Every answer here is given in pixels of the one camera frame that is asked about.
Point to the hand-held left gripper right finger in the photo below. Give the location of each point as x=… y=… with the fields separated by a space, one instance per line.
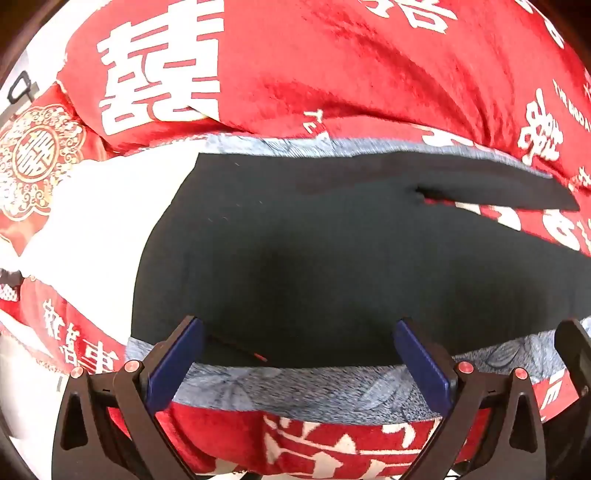
x=422 y=364

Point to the black pants with blue-grey trim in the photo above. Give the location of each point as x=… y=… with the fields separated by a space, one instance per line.
x=300 y=258

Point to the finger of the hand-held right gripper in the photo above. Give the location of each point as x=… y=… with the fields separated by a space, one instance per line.
x=577 y=355

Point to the red printed blanket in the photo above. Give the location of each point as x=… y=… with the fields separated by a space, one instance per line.
x=369 y=69

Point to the black metal hook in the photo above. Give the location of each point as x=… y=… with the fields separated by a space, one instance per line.
x=21 y=87

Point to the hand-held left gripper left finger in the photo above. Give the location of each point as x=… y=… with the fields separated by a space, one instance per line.
x=178 y=364

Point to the red cushion with gold ornament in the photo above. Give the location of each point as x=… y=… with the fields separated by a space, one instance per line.
x=39 y=157

